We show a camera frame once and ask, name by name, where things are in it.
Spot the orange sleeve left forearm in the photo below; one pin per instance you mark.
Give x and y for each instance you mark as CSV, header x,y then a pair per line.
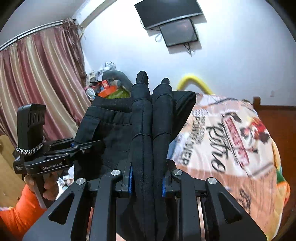
x,y
16,221

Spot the black pants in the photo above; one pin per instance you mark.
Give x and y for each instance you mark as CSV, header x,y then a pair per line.
x,y
136,219

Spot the striped pink curtain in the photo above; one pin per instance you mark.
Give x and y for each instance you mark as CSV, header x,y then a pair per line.
x,y
46,67

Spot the orange box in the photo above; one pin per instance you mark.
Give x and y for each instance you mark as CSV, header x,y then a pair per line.
x,y
105,89

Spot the wooden bed post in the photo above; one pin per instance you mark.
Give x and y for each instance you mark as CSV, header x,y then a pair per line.
x,y
256,103

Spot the small wall monitor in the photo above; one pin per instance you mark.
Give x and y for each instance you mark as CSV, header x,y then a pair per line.
x,y
179,32

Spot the large wall television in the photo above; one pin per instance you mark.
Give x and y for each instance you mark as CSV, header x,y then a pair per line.
x,y
154,13

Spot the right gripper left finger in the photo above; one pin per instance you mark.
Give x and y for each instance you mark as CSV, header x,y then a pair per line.
x,y
138,183

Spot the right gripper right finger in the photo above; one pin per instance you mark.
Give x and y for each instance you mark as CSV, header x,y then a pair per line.
x,y
165,114

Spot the person left hand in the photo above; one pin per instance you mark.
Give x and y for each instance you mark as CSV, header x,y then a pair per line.
x,y
50,185

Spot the yellow foam headboard tube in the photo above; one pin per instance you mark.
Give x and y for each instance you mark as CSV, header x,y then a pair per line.
x,y
192,79

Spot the printed newspaper bed blanket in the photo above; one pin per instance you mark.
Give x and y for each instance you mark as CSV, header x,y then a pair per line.
x,y
224,138

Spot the green fabric storage bin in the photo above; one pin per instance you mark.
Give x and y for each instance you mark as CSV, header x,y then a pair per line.
x,y
120,93

